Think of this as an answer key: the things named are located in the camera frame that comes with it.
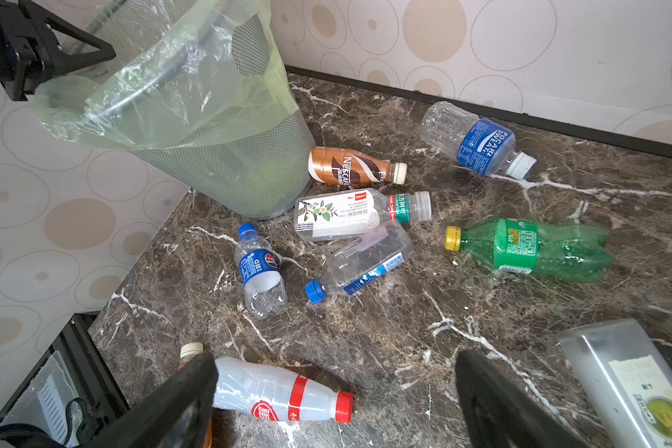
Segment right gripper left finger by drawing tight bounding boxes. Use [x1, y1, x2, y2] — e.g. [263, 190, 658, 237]
[87, 353, 218, 448]

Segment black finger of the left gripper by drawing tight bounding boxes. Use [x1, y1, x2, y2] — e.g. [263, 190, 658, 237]
[0, 1, 116, 102]

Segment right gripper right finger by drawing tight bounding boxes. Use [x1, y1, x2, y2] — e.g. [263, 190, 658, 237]
[455, 350, 586, 448]

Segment green mesh bin with liner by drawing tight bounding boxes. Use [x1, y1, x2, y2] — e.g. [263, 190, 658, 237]
[33, 1, 315, 220]

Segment brown Nescafe bottle near bin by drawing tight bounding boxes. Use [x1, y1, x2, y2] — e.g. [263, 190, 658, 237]
[307, 147, 408, 187]

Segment brown Nescafe bottle front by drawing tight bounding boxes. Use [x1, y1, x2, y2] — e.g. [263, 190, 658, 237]
[178, 343, 212, 448]

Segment white bottle red cap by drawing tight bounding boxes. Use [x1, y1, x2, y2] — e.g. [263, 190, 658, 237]
[213, 358, 354, 424]

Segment small blue label water bottle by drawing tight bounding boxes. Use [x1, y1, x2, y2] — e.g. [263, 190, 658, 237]
[234, 223, 287, 319]

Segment square matcha label bottle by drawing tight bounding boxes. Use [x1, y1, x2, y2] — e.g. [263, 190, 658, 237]
[558, 318, 672, 447]

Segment green soda bottle yellow cap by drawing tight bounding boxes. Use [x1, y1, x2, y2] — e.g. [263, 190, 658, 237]
[444, 218, 615, 283]

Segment clear bottle blue cap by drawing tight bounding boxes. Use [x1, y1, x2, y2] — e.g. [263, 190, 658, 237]
[304, 220, 414, 304]

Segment white floral label bottle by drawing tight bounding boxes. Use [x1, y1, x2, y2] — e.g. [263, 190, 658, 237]
[293, 188, 432, 242]

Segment Pocari Sweat clear bottle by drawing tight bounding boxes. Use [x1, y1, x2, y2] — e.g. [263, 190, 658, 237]
[420, 101, 537, 180]

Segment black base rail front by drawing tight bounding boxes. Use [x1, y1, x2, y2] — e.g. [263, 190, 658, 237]
[0, 314, 129, 447]

